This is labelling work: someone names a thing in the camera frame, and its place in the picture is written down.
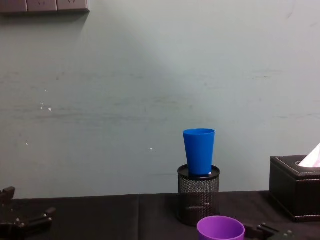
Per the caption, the purple plastic cup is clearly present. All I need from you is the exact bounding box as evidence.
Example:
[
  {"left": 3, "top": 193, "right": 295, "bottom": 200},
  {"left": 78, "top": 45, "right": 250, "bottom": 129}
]
[{"left": 196, "top": 215, "right": 246, "bottom": 240}]

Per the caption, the black leather tissue box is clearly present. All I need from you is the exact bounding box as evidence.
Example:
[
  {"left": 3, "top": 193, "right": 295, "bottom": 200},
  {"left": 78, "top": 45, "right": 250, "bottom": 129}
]
[{"left": 269, "top": 154, "right": 320, "bottom": 223}]

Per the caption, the black mesh pen holder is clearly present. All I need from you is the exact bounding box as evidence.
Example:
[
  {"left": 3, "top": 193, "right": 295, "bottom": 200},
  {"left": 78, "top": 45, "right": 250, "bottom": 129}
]
[{"left": 177, "top": 164, "right": 221, "bottom": 227}]

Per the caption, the black table cloth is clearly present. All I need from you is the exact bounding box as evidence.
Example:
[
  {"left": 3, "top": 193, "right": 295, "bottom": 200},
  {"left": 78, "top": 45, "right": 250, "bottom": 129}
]
[{"left": 0, "top": 190, "right": 320, "bottom": 240}]

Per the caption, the white pink tissue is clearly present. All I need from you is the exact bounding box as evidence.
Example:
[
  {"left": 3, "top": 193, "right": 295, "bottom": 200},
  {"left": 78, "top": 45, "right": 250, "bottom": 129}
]
[{"left": 298, "top": 142, "right": 320, "bottom": 169}]

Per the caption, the blue plastic cup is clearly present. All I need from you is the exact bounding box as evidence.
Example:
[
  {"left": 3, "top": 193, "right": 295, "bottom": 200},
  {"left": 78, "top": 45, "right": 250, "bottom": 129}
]
[{"left": 182, "top": 128, "right": 216, "bottom": 176}]

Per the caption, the white wall socket panel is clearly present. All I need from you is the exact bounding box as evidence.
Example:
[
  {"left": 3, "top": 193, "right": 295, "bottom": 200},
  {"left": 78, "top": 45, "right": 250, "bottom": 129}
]
[{"left": 0, "top": 0, "right": 91, "bottom": 14}]

